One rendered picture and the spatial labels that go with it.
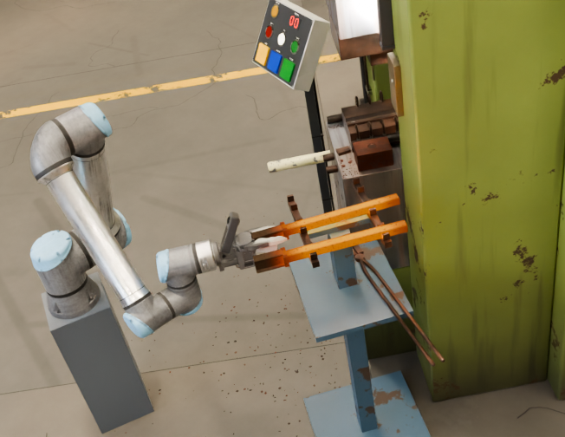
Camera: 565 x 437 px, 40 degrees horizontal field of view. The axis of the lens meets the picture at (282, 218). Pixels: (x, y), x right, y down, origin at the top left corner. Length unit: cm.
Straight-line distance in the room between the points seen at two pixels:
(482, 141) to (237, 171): 229
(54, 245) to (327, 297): 96
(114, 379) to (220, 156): 186
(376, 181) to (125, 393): 129
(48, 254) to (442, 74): 142
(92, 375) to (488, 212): 155
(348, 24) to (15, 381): 214
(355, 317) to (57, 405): 156
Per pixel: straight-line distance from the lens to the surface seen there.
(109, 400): 312
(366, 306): 233
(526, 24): 215
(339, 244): 214
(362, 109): 278
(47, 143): 225
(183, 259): 219
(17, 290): 407
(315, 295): 239
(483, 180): 237
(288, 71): 307
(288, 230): 222
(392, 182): 262
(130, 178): 455
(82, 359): 295
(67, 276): 274
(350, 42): 249
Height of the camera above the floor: 242
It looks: 38 degrees down
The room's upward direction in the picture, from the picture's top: 12 degrees counter-clockwise
